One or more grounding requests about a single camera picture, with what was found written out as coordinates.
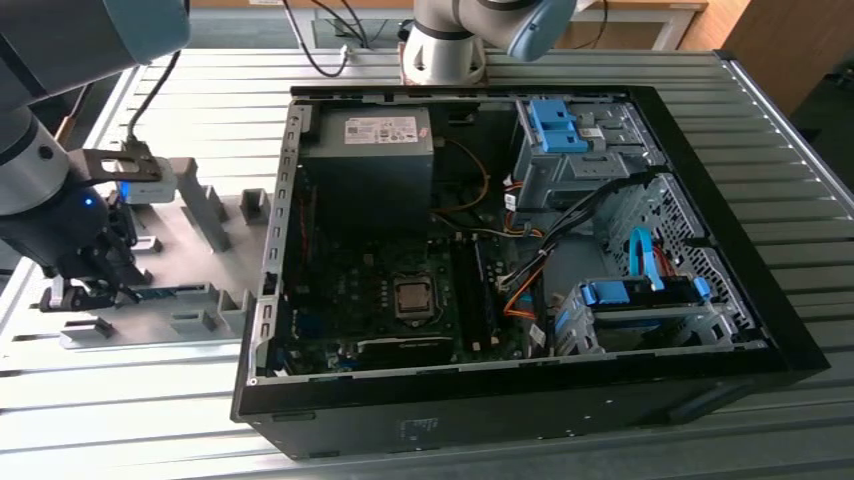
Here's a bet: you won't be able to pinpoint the metal disk bay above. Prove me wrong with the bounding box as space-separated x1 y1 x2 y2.
550 299 735 354

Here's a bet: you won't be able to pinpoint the blue flat data wire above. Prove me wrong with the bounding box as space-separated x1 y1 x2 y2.
628 227 669 291

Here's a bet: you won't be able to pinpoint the black cable bundle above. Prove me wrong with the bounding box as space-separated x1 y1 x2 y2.
496 172 659 294

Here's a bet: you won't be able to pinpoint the blue drive latch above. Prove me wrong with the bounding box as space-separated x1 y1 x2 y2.
526 99 592 154

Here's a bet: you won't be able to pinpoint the black RAM slot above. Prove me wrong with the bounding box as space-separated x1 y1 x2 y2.
450 232 483 352

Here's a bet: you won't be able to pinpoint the metal drive cage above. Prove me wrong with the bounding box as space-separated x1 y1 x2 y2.
512 97 669 214

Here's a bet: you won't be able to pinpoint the blue RAM stick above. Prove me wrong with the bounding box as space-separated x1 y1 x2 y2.
129 285 205 302

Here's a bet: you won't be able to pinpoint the orange wires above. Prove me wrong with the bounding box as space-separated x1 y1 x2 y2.
500 279 539 321

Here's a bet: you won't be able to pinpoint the grey parts rack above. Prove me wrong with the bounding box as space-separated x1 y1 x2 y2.
57 157 275 351

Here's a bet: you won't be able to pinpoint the CPU socket with metal cover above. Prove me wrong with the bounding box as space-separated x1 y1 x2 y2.
388 269 446 326

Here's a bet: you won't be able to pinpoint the brown wooden cabinet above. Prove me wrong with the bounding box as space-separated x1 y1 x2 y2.
678 0 854 117

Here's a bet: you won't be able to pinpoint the black camera cable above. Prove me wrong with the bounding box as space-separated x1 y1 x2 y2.
125 49 185 151

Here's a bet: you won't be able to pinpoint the black PC case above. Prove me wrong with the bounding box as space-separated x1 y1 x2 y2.
230 84 831 460

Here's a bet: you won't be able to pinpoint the white frame desk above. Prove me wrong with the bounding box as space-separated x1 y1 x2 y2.
310 0 709 51

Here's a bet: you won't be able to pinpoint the hard disk in blue carrier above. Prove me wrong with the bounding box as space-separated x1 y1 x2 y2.
578 277 713 309

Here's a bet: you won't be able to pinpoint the black graphics card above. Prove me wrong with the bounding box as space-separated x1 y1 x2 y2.
352 335 455 369

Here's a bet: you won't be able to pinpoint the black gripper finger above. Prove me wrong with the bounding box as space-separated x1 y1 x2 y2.
105 234 152 304
39 277 121 312

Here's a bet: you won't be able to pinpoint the grey power supply unit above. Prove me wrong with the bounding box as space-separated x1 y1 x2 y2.
300 105 436 239

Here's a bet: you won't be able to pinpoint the green motherboard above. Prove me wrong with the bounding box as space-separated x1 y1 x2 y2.
286 232 546 374

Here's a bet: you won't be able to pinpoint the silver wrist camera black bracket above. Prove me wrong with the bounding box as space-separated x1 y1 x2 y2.
69 147 180 205

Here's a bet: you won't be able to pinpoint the black cable white plug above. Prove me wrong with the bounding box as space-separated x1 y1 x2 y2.
280 0 392 79

